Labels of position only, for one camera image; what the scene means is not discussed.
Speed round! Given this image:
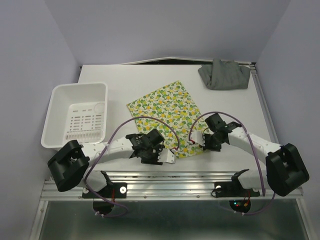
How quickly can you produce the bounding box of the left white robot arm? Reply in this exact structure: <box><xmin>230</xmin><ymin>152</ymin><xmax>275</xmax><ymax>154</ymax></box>
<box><xmin>47</xmin><ymin>129</ymin><xmax>170</xmax><ymax>197</ymax></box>

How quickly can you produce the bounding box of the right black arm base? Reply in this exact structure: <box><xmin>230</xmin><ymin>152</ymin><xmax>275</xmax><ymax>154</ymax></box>
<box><xmin>211</xmin><ymin>169</ymin><xmax>260</xmax><ymax>214</ymax></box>

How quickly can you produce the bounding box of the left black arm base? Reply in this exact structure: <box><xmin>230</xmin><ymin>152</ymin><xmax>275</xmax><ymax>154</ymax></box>
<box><xmin>81</xmin><ymin>171</ymin><xmax>129</xmax><ymax>218</ymax></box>

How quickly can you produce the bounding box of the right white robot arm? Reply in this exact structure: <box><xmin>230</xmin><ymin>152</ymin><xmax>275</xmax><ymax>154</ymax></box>
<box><xmin>201</xmin><ymin>113</ymin><xmax>310</xmax><ymax>197</ymax></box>

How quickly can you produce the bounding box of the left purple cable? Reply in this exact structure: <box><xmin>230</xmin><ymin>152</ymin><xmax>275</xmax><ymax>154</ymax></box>
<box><xmin>83</xmin><ymin>116</ymin><xmax>181</xmax><ymax>218</ymax></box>

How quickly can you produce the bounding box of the grey pleated skirt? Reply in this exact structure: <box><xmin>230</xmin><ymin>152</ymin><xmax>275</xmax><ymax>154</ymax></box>
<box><xmin>198</xmin><ymin>59</ymin><xmax>251</xmax><ymax>91</ymax></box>

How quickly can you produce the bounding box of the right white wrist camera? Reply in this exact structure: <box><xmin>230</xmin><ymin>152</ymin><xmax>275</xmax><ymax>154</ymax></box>
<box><xmin>190</xmin><ymin>131</ymin><xmax>205</xmax><ymax>147</ymax></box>

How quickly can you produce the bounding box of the yellow floral skirt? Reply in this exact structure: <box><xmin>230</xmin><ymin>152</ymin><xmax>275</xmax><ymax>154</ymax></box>
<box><xmin>127</xmin><ymin>81</ymin><xmax>204</xmax><ymax>159</ymax></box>

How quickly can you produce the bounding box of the white plastic bin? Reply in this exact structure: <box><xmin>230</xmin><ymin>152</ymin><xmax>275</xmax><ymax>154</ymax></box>
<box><xmin>41</xmin><ymin>82</ymin><xmax>108</xmax><ymax>150</ymax></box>

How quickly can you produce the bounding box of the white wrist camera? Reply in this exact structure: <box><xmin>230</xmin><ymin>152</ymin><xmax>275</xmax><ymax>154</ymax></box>
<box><xmin>190</xmin><ymin>131</ymin><xmax>205</xmax><ymax>147</ymax></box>
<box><xmin>158</xmin><ymin>148</ymin><xmax>176</xmax><ymax>164</ymax></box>

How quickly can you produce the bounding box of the aluminium mounting rail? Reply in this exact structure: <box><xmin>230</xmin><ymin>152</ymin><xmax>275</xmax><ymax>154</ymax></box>
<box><xmin>39</xmin><ymin>170</ymin><xmax>305</xmax><ymax>201</ymax></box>

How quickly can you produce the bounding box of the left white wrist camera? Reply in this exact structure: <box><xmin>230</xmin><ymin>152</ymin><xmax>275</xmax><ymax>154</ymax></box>
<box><xmin>158</xmin><ymin>148</ymin><xmax>176</xmax><ymax>164</ymax></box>

